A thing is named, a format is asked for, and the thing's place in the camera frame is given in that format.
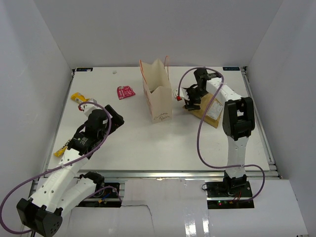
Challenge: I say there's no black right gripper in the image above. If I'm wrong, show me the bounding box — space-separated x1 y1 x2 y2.
185 87 209 112

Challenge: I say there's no large brown snack bag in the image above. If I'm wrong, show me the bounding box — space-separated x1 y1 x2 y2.
189 93 223 128

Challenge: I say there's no red snack packet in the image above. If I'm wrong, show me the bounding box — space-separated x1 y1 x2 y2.
117 86 136 100

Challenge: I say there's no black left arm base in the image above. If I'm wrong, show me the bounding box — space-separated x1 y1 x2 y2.
77 171 121 208

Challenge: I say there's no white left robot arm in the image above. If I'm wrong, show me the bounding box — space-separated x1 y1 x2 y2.
16 102 124 237

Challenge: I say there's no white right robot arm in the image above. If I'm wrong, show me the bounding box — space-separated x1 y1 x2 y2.
177 67 255 197

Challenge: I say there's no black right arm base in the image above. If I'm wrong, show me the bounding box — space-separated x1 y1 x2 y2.
201 181 254 210

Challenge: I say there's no beige paper bag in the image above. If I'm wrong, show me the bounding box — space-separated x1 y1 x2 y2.
139 59 172 123

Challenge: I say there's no yellow snack packet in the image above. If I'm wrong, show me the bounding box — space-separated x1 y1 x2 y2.
71 92 89 104

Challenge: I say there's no blue table label right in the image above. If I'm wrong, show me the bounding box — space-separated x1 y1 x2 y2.
223 67 240 71

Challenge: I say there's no blue table label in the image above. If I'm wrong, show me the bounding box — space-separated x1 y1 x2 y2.
223 67 240 71
76 68 93 72

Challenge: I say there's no blue table label left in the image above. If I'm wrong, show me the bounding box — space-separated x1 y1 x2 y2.
76 68 93 72

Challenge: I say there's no yellow candy bar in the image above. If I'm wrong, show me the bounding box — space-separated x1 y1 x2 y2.
53 139 71 158

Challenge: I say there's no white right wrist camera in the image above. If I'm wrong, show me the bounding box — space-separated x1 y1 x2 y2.
172 87 189 101

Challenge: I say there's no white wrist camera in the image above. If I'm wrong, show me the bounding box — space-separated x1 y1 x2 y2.
79 98 99 117
172 87 189 101

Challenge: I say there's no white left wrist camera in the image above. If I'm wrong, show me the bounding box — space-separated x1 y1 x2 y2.
79 98 99 117

